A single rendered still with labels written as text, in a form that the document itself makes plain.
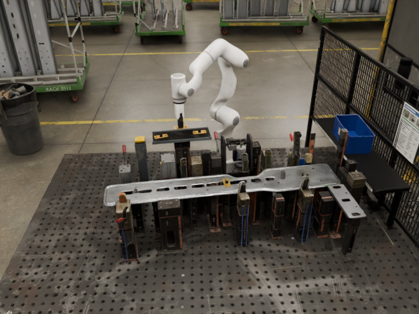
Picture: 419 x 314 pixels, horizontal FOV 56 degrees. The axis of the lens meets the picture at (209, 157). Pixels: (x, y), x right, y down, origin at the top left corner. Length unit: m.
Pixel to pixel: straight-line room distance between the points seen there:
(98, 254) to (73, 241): 0.20
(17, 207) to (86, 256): 1.84
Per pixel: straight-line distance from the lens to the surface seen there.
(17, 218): 4.03
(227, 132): 2.73
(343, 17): 9.59
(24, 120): 4.74
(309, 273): 2.29
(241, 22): 8.90
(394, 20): 4.90
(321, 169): 2.53
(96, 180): 3.00
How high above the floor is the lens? 2.38
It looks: 33 degrees down
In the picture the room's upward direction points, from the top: 1 degrees counter-clockwise
